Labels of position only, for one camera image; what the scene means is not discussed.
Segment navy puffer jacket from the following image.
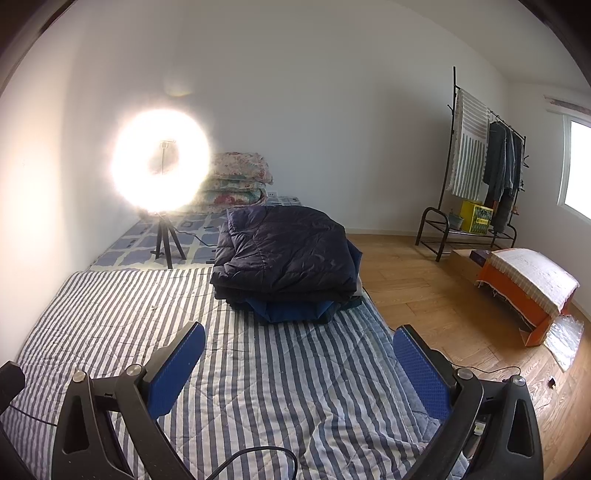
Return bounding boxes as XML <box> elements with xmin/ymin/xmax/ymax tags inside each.
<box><xmin>211</xmin><ymin>206</ymin><xmax>361</xmax><ymax>303</ymax></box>

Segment black clothes rack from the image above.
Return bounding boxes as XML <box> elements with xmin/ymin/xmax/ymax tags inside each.
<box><xmin>415</xmin><ymin>85</ymin><xmax>527</xmax><ymax>260</ymax></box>

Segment dark hanging clothes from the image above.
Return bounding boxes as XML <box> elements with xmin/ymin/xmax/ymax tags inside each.
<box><xmin>483</xmin><ymin>121</ymin><xmax>524</xmax><ymax>233</ymax></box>

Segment orange covered bench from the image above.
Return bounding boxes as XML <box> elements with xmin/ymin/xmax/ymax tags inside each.
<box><xmin>476</xmin><ymin>248</ymin><xmax>579</xmax><ymax>347</ymax></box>

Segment striped blue white mattress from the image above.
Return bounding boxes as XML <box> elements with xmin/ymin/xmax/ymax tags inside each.
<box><xmin>1</xmin><ymin>268</ymin><xmax>440</xmax><ymax>479</ymax></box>

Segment brown cardboard box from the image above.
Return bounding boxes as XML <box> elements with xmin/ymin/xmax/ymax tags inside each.
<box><xmin>448</xmin><ymin>249</ymin><xmax>491</xmax><ymax>284</ymax></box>

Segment yellow green box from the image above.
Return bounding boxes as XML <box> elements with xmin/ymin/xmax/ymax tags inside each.
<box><xmin>460</xmin><ymin>200</ymin><xmax>494</xmax><ymax>235</ymax></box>

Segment blue folded garment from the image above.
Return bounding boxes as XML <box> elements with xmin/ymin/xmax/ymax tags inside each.
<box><xmin>236</xmin><ymin>241</ymin><xmax>363</xmax><ymax>324</ymax></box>

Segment window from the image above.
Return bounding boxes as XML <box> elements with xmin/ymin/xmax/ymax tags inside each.
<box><xmin>558</xmin><ymin>115</ymin><xmax>591</xmax><ymax>223</ymax></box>

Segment floral folded quilt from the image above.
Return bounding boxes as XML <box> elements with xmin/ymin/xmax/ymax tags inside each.
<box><xmin>182</xmin><ymin>152</ymin><xmax>273</xmax><ymax>213</ymax></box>

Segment striped hanging towel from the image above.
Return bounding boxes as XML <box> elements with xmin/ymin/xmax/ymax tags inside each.
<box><xmin>446</xmin><ymin>88</ymin><xmax>490</xmax><ymax>202</ymax></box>

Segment black braided cable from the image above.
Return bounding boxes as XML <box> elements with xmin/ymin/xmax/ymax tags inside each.
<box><xmin>204</xmin><ymin>445</ymin><xmax>301</xmax><ymax>480</ymax></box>

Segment bright ring light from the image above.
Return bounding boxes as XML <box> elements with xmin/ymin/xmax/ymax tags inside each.
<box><xmin>109</xmin><ymin>108</ymin><xmax>211</xmax><ymax>214</ymax></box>

